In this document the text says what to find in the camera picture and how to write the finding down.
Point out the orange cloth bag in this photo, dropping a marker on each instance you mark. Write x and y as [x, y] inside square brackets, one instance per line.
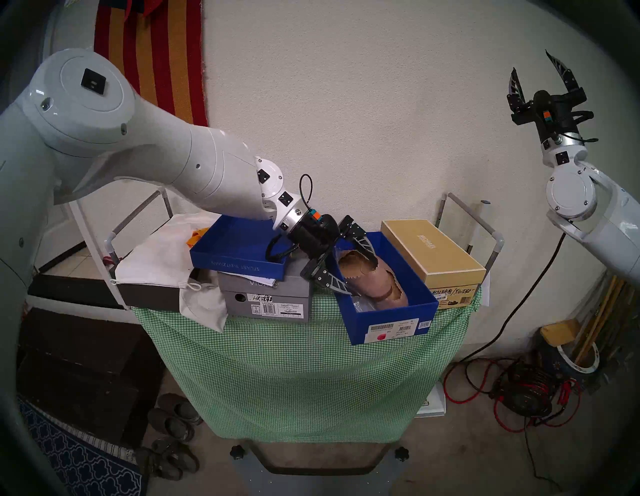
[197, 235]

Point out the yellow foam pad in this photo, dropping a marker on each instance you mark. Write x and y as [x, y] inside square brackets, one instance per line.
[560, 332]

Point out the grey Vionic shoe box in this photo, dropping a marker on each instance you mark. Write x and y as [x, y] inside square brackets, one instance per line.
[295, 287]

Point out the green checkered tablecloth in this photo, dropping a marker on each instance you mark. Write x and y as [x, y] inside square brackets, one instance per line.
[300, 380]

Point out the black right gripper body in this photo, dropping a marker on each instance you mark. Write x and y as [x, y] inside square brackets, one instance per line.
[557, 117]

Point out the blue shoe box lid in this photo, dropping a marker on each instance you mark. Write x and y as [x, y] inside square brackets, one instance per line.
[235, 245]

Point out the dark brown sandal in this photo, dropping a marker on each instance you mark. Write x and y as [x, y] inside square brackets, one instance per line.
[177, 454]
[155, 465]

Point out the blue bucket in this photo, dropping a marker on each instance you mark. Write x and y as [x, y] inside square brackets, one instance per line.
[550, 372]

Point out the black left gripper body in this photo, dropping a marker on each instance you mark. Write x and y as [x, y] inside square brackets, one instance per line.
[315, 237]

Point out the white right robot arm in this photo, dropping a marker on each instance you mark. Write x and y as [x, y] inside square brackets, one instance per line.
[615, 235]

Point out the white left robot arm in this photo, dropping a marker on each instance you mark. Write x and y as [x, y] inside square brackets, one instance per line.
[150, 155]

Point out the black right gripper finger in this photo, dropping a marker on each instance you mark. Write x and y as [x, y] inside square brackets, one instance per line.
[576, 95]
[520, 112]

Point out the dark brown clog shoe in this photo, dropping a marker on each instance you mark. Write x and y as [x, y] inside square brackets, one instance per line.
[170, 425]
[177, 405]

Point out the white labelled cardboard box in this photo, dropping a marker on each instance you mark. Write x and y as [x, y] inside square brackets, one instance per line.
[435, 402]

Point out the dark brown flat box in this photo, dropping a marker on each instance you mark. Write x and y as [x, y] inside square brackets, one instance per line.
[150, 297]

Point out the blue shoe box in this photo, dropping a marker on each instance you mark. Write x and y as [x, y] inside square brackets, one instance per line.
[357, 330]

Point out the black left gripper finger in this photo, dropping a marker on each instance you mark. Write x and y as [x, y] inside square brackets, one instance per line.
[356, 231]
[317, 272]

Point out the beige scalloped shoe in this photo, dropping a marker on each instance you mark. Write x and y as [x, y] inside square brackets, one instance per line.
[360, 270]
[397, 295]

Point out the red yellow striped flag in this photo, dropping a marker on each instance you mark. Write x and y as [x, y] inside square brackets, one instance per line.
[170, 50]

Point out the blue patterned rug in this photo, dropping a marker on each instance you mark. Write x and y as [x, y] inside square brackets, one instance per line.
[75, 465]

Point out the grey cart base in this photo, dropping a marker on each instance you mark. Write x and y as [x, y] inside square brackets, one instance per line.
[320, 485]

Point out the white cloth dust bag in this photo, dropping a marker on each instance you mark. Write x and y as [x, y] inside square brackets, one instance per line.
[155, 255]

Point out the black star knob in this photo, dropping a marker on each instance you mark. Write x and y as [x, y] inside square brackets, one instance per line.
[401, 454]
[237, 452]

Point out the gold shoe box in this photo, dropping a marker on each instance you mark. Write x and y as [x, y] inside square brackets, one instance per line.
[430, 250]

